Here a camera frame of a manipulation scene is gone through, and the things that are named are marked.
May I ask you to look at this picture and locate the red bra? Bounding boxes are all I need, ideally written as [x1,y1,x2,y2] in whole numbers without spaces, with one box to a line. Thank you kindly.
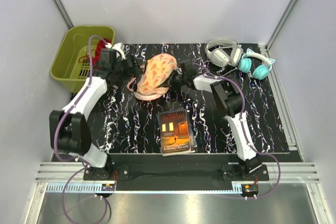
[78,38,111,65]

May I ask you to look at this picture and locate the pink patterned mesh laundry bag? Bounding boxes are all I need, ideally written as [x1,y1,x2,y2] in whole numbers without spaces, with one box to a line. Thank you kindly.
[127,54,177,101]

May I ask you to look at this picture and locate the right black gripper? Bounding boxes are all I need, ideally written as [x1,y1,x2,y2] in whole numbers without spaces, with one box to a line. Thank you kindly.
[158,70,187,93]

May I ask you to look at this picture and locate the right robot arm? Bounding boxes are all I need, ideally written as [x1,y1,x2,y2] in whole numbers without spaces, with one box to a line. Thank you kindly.
[164,60,262,180]

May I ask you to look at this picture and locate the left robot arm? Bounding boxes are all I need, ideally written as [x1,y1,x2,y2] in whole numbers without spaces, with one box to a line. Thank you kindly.
[49,46,143,180]

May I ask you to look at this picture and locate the white grey headphones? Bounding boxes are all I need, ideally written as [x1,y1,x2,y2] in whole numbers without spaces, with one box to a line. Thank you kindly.
[205,38,243,74]

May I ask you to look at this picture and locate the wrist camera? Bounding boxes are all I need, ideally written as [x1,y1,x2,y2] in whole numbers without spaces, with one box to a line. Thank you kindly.
[100,42,125,64]
[178,59,198,78]

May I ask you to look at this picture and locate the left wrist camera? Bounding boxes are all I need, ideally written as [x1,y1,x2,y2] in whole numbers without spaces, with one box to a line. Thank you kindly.
[100,42,125,64]

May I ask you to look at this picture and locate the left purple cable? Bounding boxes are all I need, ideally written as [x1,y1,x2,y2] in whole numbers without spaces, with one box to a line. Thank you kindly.
[54,35,112,222]

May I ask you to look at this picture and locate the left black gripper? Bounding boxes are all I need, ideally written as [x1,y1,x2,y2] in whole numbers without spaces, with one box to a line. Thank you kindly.
[112,54,143,82]

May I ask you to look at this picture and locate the aluminium frame rail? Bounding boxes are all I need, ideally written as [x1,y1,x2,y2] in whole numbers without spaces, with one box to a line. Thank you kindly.
[33,156,333,223]

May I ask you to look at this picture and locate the teal cat-ear headphones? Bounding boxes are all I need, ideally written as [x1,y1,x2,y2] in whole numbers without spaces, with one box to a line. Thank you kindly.
[238,48,275,80]

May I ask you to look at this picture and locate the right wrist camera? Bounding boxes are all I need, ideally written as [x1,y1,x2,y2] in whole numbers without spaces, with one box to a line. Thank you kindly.
[178,59,198,78]

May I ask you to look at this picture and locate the orange paperback book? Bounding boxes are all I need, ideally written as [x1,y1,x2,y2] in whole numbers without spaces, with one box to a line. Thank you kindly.
[156,109,197,156]

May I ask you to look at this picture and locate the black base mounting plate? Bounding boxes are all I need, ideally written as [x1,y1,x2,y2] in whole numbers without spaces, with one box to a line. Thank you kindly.
[83,153,274,192]

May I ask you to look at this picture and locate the olive green plastic basket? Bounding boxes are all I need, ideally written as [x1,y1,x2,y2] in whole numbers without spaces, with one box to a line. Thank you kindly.
[50,26,115,93]

